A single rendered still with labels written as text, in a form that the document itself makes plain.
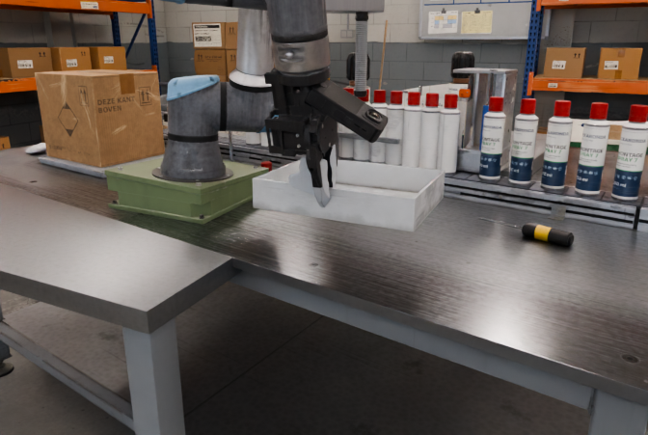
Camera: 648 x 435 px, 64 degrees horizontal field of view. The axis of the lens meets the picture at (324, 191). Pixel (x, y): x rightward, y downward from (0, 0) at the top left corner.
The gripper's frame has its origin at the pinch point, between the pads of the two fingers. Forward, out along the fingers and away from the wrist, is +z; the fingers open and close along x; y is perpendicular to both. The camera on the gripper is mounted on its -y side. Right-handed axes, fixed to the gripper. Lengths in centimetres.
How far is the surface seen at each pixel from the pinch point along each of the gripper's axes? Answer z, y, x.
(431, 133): 15, -5, -62
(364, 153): 24, 15, -65
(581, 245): 23, -40, -31
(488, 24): 79, 15, -492
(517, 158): 17, -26, -56
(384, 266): 17.7, -6.3, -7.7
